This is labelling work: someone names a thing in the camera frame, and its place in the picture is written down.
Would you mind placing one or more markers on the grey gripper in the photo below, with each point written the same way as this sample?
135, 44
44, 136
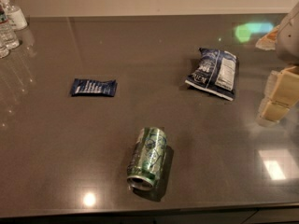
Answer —
289, 38

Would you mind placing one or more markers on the green soda can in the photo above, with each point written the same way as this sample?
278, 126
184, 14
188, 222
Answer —
145, 168

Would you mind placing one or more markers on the blue white chip bag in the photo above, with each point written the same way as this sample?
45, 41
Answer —
216, 73

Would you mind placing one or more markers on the small blue snack packet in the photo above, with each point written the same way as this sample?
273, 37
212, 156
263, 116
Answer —
91, 87

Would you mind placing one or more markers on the white sanitizer pump bottle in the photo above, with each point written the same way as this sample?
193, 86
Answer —
14, 14

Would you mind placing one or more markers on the clear plastic water bottle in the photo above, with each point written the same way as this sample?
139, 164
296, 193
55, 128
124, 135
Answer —
6, 32

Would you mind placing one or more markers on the clear bottle at edge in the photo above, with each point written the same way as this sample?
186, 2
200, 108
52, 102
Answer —
3, 50

